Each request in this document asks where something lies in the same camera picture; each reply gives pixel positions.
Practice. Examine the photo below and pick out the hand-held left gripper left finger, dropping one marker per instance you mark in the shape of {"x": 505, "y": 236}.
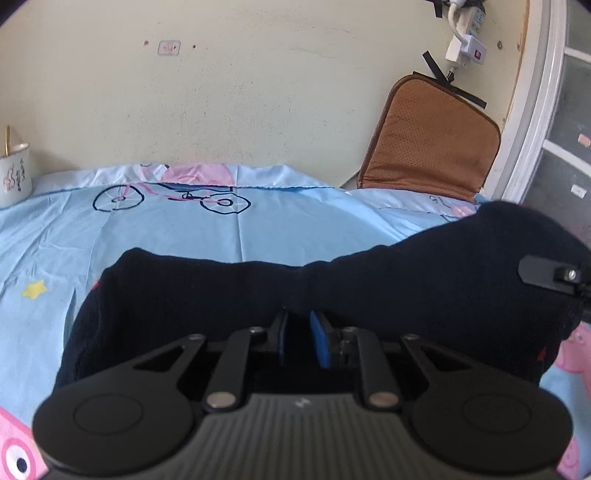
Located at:
{"x": 282, "y": 337}

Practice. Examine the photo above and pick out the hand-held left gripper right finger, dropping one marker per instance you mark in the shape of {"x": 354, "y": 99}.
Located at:
{"x": 320, "y": 341}

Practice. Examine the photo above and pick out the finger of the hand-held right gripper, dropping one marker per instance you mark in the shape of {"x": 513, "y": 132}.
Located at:
{"x": 540, "y": 272}

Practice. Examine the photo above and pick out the dark reindeer pattern sweater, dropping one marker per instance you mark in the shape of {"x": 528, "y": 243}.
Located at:
{"x": 231, "y": 295}

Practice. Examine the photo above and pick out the blue cartoon pig blanket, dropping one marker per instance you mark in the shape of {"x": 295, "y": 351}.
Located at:
{"x": 184, "y": 221}

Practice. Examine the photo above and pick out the brown seat cushion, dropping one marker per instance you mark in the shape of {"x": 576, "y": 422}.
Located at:
{"x": 429, "y": 138}

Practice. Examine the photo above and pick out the frosted glass door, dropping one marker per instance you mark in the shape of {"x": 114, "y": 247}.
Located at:
{"x": 572, "y": 92}

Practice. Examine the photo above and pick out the black tape strip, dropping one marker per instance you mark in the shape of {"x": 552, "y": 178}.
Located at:
{"x": 433, "y": 64}
{"x": 461, "y": 92}
{"x": 437, "y": 7}

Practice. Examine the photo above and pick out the white power strip with plugs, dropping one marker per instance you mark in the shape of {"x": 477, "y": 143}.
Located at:
{"x": 467, "y": 48}

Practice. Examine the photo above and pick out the white enamel mug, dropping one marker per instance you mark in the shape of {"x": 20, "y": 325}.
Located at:
{"x": 14, "y": 177}

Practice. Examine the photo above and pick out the white door frame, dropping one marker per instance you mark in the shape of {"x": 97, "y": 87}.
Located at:
{"x": 531, "y": 115}

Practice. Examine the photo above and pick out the small wall sticker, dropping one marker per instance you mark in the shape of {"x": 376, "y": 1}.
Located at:
{"x": 169, "y": 47}

